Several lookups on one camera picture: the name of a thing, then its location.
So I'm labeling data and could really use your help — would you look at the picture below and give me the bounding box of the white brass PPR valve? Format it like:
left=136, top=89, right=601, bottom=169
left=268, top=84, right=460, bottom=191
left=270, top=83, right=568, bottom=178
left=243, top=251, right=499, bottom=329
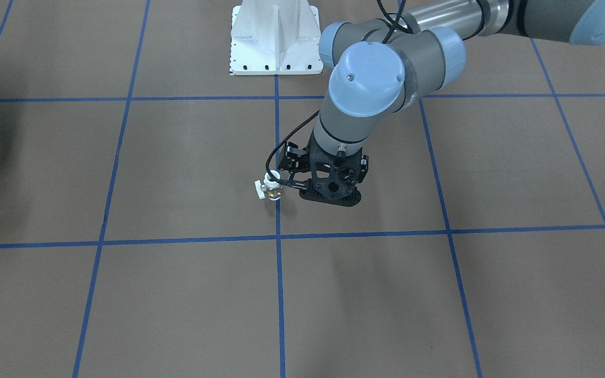
left=254, top=171, right=283, bottom=202

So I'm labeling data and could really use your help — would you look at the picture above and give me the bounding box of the brown paper table cover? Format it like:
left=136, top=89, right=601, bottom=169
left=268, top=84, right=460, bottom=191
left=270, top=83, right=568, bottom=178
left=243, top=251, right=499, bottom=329
left=0, top=1, right=605, bottom=377

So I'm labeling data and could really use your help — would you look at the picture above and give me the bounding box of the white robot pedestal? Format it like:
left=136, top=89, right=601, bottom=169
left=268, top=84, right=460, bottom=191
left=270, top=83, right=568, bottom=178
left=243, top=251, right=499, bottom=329
left=229, top=1, right=324, bottom=75

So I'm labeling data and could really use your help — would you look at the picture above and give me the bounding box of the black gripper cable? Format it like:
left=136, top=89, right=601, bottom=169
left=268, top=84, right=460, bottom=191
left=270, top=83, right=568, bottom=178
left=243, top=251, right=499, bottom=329
left=265, top=0, right=413, bottom=187

